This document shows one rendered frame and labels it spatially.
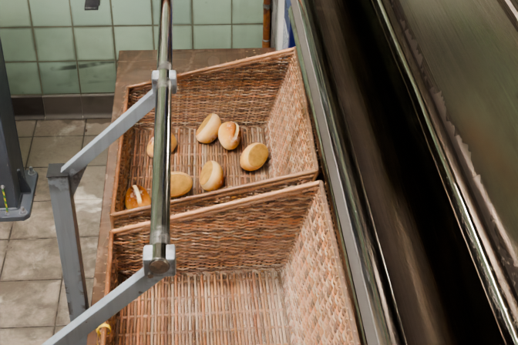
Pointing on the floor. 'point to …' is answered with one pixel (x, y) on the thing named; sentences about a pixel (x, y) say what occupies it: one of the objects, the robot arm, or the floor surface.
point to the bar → (59, 172)
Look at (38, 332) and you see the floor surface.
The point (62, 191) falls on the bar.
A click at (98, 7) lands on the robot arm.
